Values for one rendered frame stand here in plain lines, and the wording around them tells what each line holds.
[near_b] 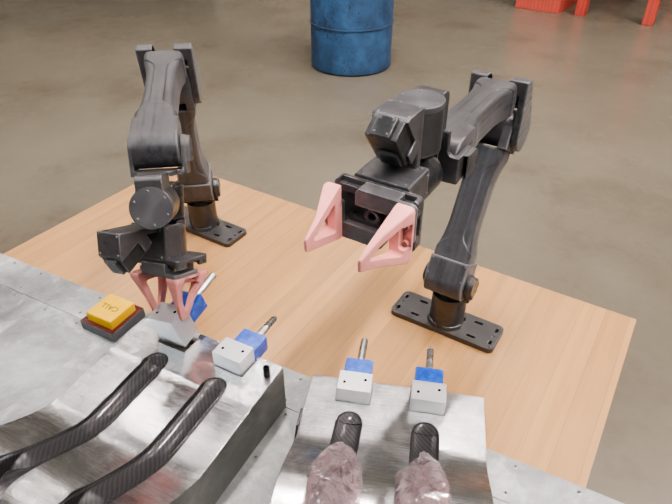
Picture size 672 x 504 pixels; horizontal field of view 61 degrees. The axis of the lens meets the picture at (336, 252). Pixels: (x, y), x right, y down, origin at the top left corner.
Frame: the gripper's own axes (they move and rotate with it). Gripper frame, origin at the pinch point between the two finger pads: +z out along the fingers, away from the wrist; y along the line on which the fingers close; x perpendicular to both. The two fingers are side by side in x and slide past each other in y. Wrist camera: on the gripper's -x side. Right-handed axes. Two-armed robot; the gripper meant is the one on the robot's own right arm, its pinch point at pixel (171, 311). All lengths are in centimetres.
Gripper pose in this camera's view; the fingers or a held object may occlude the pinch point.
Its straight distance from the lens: 92.4
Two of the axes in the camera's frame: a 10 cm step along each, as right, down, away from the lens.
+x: 4.8, -1.9, 8.6
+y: 8.8, 1.1, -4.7
